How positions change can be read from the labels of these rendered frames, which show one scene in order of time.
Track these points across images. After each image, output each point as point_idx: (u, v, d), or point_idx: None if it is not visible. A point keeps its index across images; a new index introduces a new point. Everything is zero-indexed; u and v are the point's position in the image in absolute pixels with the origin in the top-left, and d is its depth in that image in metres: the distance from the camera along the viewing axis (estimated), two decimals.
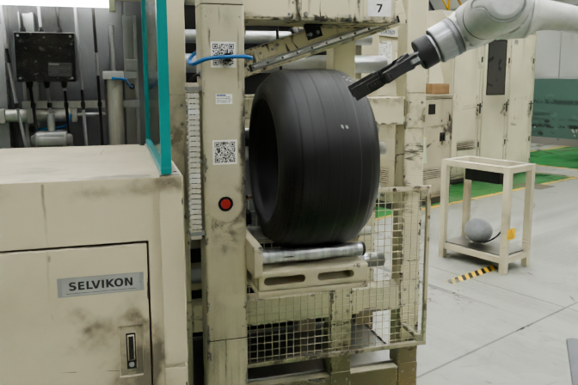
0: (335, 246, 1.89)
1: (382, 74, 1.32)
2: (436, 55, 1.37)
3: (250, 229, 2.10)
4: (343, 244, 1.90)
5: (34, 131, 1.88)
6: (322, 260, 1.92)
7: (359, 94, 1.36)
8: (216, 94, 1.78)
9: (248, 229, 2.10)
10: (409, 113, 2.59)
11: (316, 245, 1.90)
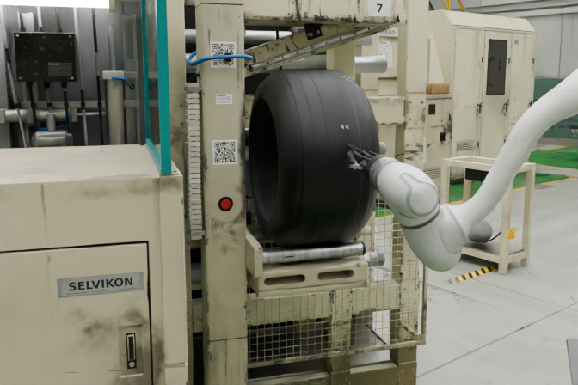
0: (335, 246, 1.89)
1: None
2: None
3: (250, 229, 2.10)
4: (343, 244, 1.90)
5: (34, 131, 1.88)
6: (322, 260, 1.92)
7: None
8: (216, 94, 1.78)
9: (248, 229, 2.10)
10: (409, 113, 2.59)
11: (316, 245, 1.90)
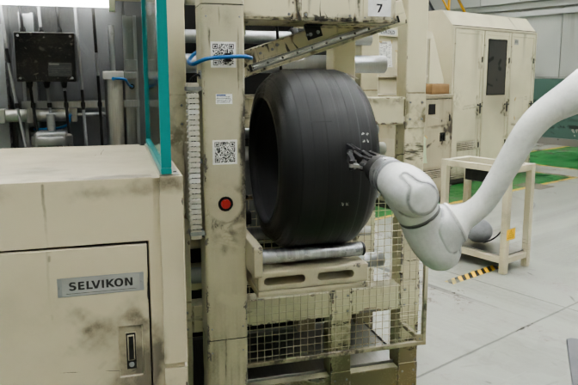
0: None
1: None
2: None
3: None
4: (342, 256, 1.92)
5: (34, 131, 1.88)
6: (322, 260, 1.92)
7: None
8: (216, 94, 1.78)
9: None
10: (409, 113, 2.59)
11: (319, 258, 1.88)
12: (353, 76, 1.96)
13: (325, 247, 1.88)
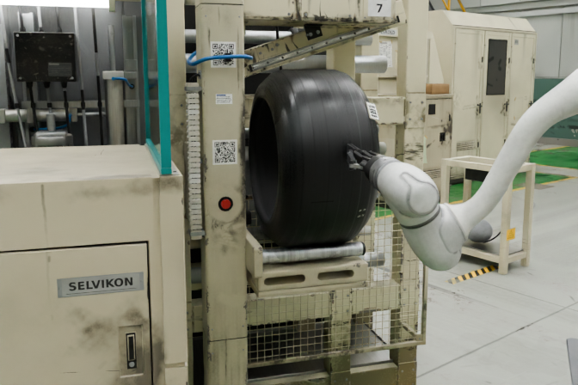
0: None
1: None
2: None
3: None
4: None
5: (34, 131, 1.88)
6: (322, 260, 1.92)
7: None
8: (216, 94, 1.78)
9: None
10: (409, 113, 2.59)
11: None
12: (375, 109, 1.80)
13: (324, 259, 1.89)
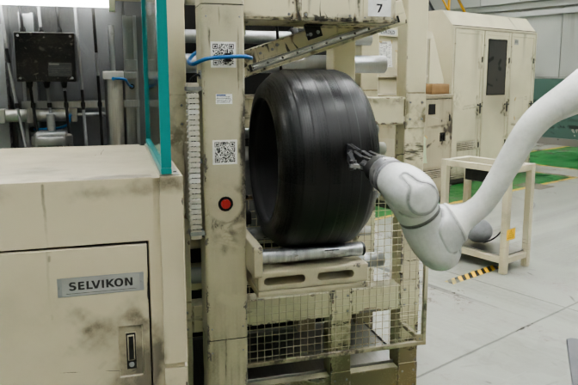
0: (335, 253, 1.88)
1: None
2: None
3: (251, 233, 2.09)
4: (345, 251, 1.89)
5: (34, 131, 1.88)
6: (322, 260, 1.92)
7: None
8: (216, 94, 1.78)
9: (249, 232, 2.09)
10: (409, 113, 2.59)
11: (319, 247, 1.87)
12: None
13: None
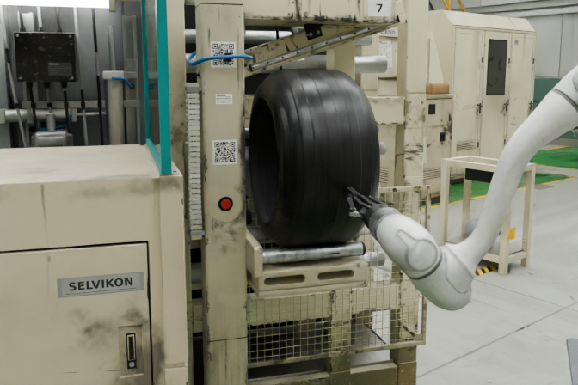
0: (335, 256, 1.89)
1: None
2: None
3: None
4: (345, 254, 1.89)
5: (34, 131, 1.88)
6: (322, 260, 1.92)
7: None
8: (216, 94, 1.78)
9: None
10: (409, 113, 2.59)
11: (320, 251, 1.87)
12: None
13: (322, 244, 1.90)
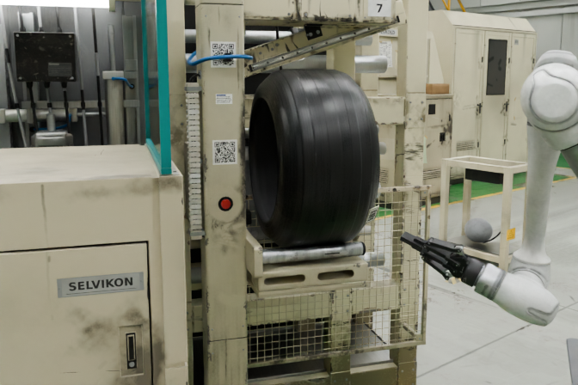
0: (335, 256, 1.89)
1: (430, 238, 1.71)
2: (479, 269, 1.63)
3: None
4: (345, 254, 1.89)
5: (34, 131, 1.88)
6: (322, 260, 1.92)
7: (405, 235, 1.74)
8: (216, 94, 1.78)
9: None
10: (409, 113, 2.59)
11: (320, 251, 1.87)
12: (376, 211, 1.83)
13: (322, 244, 1.90)
